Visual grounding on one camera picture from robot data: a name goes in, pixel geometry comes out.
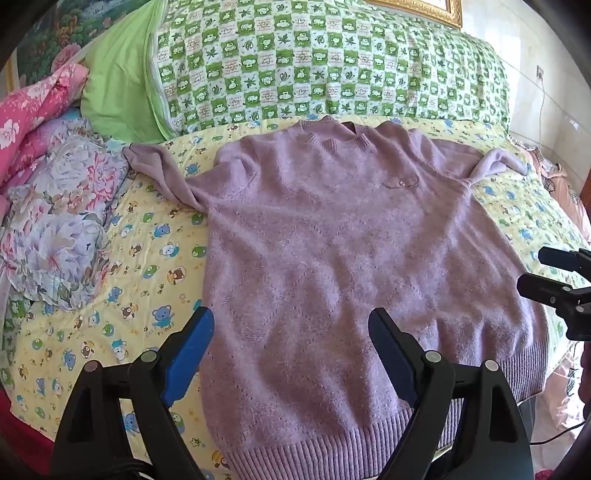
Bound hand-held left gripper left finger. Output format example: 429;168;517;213
50;305;216;480

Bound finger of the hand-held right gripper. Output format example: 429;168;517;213
538;247;591;278
517;272;591;342

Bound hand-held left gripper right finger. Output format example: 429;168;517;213
368;307;536;480

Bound purple knit sweater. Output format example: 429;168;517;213
122;115;550;480

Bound pink plaid cloth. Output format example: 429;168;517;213
512;134;591;245

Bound yellow cartoon bed sheet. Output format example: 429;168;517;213
0;115;591;480

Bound red cloth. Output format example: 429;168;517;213
0;383;56;476

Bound pale floral blanket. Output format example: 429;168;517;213
0;117;134;312

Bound pink floral blanket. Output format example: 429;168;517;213
0;62;90;190

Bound green checked quilt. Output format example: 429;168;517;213
81;0;511;144

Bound black cable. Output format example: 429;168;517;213
529;418;587;446

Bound white cable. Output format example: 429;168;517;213
538;76;556;153

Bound gold picture frame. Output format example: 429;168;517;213
367;0;463;29

